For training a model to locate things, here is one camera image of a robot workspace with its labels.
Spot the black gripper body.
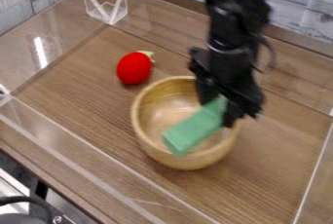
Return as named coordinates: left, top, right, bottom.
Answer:
left=188, top=44, right=264, bottom=111

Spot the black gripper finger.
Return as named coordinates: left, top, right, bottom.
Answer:
left=221, top=95, right=260, bottom=128
left=196, top=80, right=219, bottom=105

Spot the light wooden bowl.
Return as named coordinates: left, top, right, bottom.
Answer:
left=131, top=76, right=239, bottom=170

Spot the green rectangular block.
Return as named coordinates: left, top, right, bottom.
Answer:
left=163, top=96, right=227, bottom=157

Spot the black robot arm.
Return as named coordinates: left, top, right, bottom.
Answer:
left=188, top=0, right=270, bottom=128

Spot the red plush strawberry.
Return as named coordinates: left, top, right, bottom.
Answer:
left=116, top=51, right=155, bottom=85

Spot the clear acrylic corner bracket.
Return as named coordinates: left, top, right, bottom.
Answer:
left=82, top=0, right=127, bottom=25

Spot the clear acrylic tray wall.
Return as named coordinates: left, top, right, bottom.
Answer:
left=0, top=90, right=217, bottom=224

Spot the black cable under table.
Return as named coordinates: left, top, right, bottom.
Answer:
left=0, top=195, right=56, bottom=224

